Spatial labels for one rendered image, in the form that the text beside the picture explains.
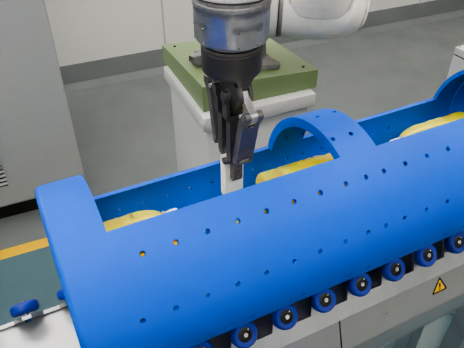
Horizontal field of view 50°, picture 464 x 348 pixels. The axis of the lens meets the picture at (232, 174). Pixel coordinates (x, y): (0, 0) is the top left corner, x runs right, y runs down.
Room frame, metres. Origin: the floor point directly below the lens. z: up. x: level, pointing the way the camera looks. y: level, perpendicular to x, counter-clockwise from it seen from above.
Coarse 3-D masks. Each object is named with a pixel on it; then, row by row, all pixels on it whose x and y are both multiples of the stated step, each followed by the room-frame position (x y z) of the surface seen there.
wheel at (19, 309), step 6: (30, 300) 0.51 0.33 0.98; (36, 300) 0.52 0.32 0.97; (12, 306) 0.51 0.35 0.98; (18, 306) 0.50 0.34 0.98; (24, 306) 0.50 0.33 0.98; (30, 306) 0.51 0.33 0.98; (36, 306) 0.51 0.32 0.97; (12, 312) 0.50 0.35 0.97; (18, 312) 0.50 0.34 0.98; (24, 312) 0.50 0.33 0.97
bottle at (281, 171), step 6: (318, 156) 0.66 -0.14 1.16; (324, 156) 0.66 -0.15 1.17; (330, 156) 0.66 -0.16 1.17; (300, 162) 0.64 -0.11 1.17; (306, 162) 0.64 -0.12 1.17; (312, 162) 0.64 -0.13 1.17; (318, 162) 0.64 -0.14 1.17; (282, 168) 0.62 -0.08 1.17; (288, 168) 0.62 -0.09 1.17; (294, 168) 0.62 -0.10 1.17; (300, 168) 0.62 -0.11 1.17; (276, 174) 0.63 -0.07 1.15; (282, 174) 0.61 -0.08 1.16; (318, 192) 0.60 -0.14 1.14
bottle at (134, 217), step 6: (144, 210) 0.58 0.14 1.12; (150, 210) 0.58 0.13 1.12; (126, 216) 0.56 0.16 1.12; (132, 216) 0.56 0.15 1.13; (138, 216) 0.56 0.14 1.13; (144, 216) 0.56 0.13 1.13; (150, 216) 0.56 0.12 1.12; (108, 222) 0.55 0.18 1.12; (114, 222) 0.54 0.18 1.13; (120, 222) 0.54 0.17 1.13; (126, 222) 0.55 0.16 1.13; (132, 222) 0.55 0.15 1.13; (108, 228) 0.53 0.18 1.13; (114, 228) 0.53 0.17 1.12
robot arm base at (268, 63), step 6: (198, 48) 1.30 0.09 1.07; (264, 48) 1.23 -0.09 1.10; (192, 54) 1.21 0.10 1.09; (198, 54) 1.21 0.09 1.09; (264, 54) 1.23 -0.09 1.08; (192, 60) 1.19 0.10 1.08; (198, 60) 1.20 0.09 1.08; (264, 60) 1.21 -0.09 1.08; (270, 60) 1.21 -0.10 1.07; (276, 60) 1.22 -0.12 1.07; (264, 66) 1.19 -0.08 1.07; (270, 66) 1.20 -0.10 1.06; (276, 66) 1.20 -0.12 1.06
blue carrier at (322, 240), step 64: (320, 128) 0.63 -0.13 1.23; (384, 128) 0.88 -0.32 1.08; (448, 128) 0.66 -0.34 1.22; (64, 192) 0.49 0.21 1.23; (128, 192) 0.63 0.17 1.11; (192, 192) 0.68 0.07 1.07; (256, 192) 0.51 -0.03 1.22; (320, 192) 0.53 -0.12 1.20; (384, 192) 0.55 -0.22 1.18; (448, 192) 0.59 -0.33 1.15; (64, 256) 0.39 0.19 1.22; (128, 256) 0.41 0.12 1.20; (192, 256) 0.42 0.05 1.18; (256, 256) 0.45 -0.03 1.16; (320, 256) 0.48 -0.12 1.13; (384, 256) 0.53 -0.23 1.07; (128, 320) 0.36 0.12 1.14; (192, 320) 0.39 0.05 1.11
